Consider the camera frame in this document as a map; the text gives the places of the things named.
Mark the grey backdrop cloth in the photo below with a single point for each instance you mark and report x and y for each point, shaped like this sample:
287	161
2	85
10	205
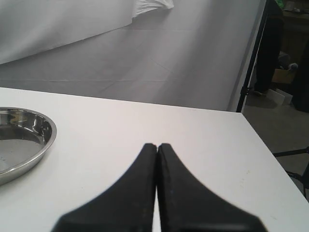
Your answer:
191	53

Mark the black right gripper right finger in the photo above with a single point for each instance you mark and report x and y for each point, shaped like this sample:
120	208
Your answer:
186	205

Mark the round stainless steel dish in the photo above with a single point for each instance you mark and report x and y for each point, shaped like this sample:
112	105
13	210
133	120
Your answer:
25	137

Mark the black tripod leg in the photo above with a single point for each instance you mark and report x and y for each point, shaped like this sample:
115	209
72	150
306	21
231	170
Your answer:
296	165

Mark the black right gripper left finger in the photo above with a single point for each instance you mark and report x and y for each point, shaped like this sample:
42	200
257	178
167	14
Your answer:
126	206

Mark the cardboard box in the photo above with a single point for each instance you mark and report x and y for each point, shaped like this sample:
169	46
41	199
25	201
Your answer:
283	76

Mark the black backdrop stand pole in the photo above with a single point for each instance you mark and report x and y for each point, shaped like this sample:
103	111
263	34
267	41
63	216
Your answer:
251	54

